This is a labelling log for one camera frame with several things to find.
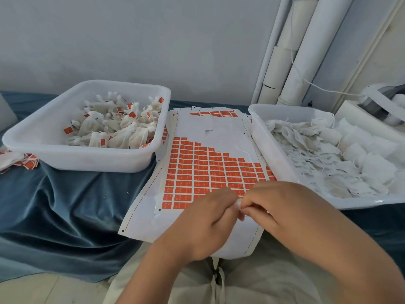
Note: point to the person's left hand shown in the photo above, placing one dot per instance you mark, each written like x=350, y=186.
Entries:
x=196, y=227

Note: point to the person's right hand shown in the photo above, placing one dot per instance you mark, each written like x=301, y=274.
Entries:
x=284, y=212

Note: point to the person's left thumb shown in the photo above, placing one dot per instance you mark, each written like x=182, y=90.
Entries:
x=228, y=213

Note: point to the person's right thumb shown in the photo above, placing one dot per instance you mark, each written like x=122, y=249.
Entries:
x=254, y=215

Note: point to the small white mesh bag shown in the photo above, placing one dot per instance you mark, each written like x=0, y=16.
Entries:
x=239, y=204

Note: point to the person's left forearm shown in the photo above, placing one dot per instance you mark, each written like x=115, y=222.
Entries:
x=148, y=275

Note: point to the person's right forearm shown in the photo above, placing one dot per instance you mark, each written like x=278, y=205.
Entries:
x=351, y=250

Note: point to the grid of orange stickers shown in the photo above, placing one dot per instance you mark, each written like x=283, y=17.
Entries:
x=202, y=174

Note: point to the white plastic tray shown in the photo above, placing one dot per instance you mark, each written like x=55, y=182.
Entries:
x=38, y=139
x=278, y=161

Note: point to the person's beige trousers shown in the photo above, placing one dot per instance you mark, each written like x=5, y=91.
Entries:
x=259, y=281

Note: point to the stack of white sticker sheets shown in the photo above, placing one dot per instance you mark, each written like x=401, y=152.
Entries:
x=218, y=129

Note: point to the pile of empty white bags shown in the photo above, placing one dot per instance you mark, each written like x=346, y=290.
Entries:
x=335, y=161

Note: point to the pile of tied labelled bags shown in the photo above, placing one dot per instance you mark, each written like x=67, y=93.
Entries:
x=117, y=126

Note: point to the blue velvet cloth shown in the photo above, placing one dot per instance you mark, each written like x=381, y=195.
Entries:
x=72, y=212

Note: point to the white insulated pipe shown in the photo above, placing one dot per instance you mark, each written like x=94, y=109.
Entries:
x=284, y=53

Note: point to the thin white pipe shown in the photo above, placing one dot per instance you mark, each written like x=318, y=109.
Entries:
x=272, y=44

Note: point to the thick white pipe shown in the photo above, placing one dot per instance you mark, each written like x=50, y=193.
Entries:
x=313, y=50

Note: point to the heap of loose orange labels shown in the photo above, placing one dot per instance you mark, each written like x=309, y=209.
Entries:
x=23, y=161

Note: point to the white wall conduit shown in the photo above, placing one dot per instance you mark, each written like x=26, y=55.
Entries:
x=370, y=50

